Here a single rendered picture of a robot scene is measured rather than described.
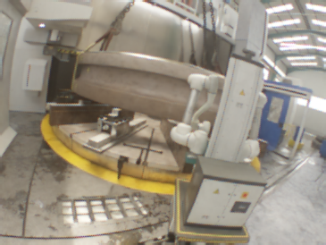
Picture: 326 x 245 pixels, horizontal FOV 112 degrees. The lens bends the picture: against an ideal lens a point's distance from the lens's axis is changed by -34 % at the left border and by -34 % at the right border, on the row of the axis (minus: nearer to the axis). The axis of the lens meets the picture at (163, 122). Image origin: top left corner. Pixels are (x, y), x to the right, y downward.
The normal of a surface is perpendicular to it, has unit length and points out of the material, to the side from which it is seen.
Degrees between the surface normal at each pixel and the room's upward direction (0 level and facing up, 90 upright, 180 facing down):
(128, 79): 90
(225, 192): 90
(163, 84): 90
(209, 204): 90
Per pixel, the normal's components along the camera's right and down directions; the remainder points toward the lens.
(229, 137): -0.07, 0.20
